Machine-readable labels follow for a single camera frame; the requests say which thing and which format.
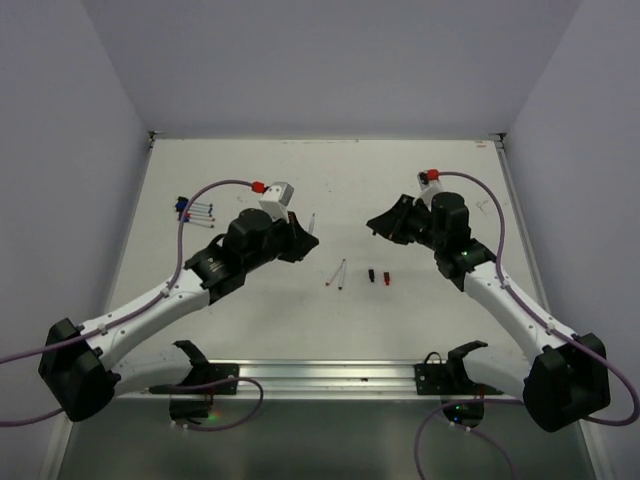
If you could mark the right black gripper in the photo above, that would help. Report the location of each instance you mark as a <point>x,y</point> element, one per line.
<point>391,223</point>

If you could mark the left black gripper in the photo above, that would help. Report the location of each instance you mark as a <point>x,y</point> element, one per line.
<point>299,241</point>

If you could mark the red marker pen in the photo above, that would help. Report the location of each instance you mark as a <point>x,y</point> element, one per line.
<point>335,274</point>
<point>188,218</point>

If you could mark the blue marker pen top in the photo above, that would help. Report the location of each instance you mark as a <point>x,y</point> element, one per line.
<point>183,202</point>

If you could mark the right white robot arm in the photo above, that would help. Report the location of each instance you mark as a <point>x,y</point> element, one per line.
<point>563,380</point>

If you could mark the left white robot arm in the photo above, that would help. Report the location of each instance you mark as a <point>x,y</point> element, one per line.
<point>88,365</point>

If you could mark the left controller board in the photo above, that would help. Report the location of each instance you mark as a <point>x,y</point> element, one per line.
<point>193,411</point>

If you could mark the controller board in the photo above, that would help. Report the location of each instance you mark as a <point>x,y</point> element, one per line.
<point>193,411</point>
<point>465,414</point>

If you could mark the right controller board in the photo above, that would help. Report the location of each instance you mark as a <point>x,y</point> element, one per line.
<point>465,414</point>

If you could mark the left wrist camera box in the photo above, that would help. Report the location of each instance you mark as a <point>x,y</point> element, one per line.
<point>275,200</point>

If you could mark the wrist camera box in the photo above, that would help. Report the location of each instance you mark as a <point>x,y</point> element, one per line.
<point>430,185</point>
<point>275,200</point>

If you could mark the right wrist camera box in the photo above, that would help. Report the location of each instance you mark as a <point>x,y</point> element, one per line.
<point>430,185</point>

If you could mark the aluminium mounting rail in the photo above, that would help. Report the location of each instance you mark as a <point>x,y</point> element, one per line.
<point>341,378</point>

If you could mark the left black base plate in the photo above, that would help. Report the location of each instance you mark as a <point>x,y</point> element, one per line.
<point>220,375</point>

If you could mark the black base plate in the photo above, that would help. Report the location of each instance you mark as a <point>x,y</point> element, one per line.
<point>434,379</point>
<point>220,375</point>

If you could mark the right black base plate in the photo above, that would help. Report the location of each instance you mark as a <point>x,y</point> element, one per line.
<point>434,379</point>

